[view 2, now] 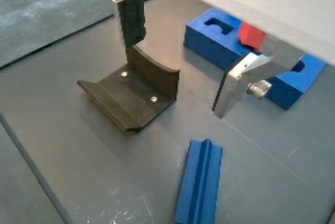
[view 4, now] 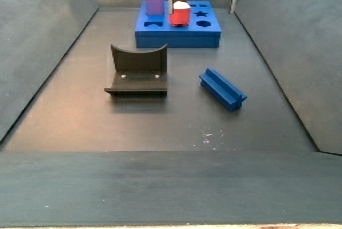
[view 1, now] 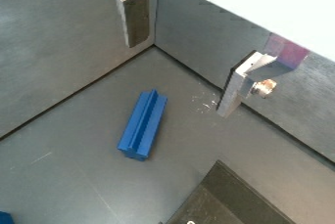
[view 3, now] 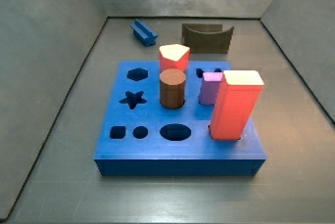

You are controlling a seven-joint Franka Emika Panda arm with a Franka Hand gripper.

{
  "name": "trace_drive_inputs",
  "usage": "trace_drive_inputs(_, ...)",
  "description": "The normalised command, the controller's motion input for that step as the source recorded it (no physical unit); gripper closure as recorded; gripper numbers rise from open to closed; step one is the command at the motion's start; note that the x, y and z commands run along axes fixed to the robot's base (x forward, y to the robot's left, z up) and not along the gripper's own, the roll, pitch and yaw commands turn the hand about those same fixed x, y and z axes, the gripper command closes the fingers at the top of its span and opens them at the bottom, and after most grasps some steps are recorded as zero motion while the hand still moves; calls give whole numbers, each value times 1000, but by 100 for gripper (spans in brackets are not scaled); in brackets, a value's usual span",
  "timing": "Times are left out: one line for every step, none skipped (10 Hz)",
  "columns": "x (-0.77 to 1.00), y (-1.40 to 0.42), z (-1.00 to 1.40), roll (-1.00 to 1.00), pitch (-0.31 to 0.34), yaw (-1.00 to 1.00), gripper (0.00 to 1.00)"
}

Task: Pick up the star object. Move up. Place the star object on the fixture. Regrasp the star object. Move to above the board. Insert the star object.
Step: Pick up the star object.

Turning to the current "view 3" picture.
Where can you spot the blue star prism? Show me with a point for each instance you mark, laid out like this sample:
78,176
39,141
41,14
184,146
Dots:
144,33

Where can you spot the dark grey curved fixture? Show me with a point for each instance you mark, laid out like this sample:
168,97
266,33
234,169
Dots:
207,38

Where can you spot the brown cylinder peg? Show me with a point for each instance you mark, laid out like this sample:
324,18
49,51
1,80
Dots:
172,88

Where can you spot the purple square peg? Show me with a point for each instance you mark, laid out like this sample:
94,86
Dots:
210,87

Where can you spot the red pentagon prism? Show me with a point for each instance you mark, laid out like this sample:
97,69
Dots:
175,56

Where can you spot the blue shape sorter base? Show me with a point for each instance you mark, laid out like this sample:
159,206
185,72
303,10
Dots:
151,141

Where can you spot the tall red rectangular block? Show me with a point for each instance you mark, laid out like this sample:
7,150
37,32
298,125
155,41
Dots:
238,95

